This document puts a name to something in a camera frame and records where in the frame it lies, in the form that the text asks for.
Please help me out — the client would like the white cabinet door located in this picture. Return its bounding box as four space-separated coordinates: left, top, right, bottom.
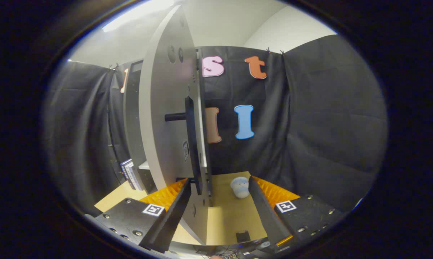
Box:
139 5 211 245

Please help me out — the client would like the black backdrop cloth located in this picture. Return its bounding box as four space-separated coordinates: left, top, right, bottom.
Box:
44 34 388 216

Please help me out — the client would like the black door handle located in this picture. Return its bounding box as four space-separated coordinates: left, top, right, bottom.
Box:
165 96 204 196

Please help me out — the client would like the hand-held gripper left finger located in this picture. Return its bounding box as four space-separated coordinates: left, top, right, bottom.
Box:
85 178 192 253

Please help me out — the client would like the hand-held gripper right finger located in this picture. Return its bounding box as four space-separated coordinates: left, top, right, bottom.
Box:
248 176 343 247

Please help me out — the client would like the grey cabinet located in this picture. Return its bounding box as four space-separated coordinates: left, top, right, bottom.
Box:
123 59 157 195

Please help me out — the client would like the pale blue round container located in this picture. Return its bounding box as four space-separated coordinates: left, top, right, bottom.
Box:
230 176 251 199

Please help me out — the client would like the dark blue book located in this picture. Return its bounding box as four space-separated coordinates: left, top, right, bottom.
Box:
120 160 136 190

